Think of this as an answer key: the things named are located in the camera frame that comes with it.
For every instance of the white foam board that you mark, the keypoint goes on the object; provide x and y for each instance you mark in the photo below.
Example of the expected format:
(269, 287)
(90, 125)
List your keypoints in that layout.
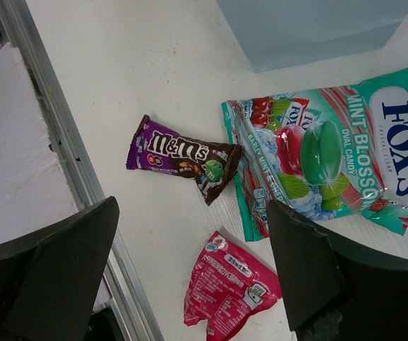
(34, 191)

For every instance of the light blue paper bag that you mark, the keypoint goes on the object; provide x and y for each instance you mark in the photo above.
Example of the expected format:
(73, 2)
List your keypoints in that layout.
(278, 34)

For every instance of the aluminium table edge rail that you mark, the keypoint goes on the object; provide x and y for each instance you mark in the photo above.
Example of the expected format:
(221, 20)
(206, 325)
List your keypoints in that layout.
(127, 297)

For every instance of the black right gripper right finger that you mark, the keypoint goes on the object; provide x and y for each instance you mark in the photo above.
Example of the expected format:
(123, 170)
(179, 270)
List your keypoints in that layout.
(335, 288)

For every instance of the teal Fox's mint candy bag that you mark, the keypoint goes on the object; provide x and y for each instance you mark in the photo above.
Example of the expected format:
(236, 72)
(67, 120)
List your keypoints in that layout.
(327, 153)

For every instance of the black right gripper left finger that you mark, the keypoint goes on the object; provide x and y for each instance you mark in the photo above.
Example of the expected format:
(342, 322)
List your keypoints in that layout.
(49, 278)

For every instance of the red pink candy packet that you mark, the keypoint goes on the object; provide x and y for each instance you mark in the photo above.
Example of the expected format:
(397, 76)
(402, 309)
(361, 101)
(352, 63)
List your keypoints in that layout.
(226, 287)

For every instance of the purple brown M&M's packet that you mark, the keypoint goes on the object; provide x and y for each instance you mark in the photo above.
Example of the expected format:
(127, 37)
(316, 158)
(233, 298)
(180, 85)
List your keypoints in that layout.
(211, 165)

